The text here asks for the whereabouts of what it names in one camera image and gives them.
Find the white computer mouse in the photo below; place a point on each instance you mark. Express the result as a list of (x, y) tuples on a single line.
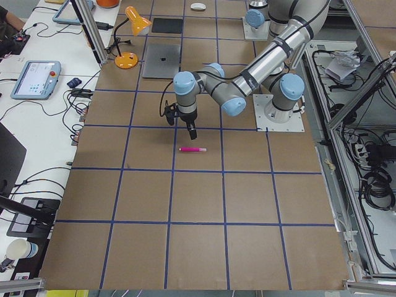
[(198, 6)]

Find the silver laptop notebook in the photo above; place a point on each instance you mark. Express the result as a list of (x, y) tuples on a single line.
[(161, 61)]

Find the white power strip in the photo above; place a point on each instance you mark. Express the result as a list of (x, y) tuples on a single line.
[(360, 153)]

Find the pink marker pen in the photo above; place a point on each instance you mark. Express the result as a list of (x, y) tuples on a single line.
[(192, 149)]

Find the aluminium frame post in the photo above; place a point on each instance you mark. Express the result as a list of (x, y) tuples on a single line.
[(90, 29)]

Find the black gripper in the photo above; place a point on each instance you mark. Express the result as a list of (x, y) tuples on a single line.
[(187, 119)]

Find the white paper cup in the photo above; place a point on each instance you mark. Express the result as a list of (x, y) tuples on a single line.
[(21, 249)]

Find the black power adapter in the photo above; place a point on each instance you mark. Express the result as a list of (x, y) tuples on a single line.
[(103, 26)]

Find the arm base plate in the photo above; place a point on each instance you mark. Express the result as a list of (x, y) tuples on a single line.
[(256, 34), (270, 119)]

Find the crumpled white paper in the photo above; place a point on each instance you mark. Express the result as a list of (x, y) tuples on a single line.
[(343, 63)]

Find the person in black shirt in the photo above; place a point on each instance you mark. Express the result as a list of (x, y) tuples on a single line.
[(10, 25)]

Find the black monitor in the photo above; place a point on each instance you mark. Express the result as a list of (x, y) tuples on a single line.
[(12, 158)]

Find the teach pendant tablet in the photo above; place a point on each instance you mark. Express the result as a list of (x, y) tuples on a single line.
[(37, 80), (66, 15)]

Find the orange bucket with lid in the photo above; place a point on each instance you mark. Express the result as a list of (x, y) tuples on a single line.
[(107, 4)]

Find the dark blue small pouch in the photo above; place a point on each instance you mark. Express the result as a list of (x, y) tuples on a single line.
[(73, 83)]

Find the black device box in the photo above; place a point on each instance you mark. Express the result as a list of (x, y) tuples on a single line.
[(33, 217)]

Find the black mousepad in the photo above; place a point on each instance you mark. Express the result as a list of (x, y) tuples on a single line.
[(166, 25)]

